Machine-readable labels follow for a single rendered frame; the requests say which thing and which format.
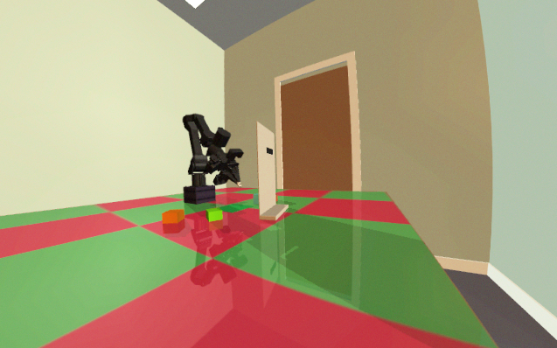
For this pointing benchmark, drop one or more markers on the orange rectangular block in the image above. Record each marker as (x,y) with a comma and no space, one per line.
(173,216)

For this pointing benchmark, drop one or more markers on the small olive green block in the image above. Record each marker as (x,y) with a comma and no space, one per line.
(213,214)

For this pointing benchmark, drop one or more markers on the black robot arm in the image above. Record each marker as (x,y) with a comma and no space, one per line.
(214,142)

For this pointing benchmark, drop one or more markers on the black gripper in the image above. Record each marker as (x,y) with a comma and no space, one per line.
(230,169)

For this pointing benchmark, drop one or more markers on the green flat square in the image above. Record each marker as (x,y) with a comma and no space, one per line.
(234,208)

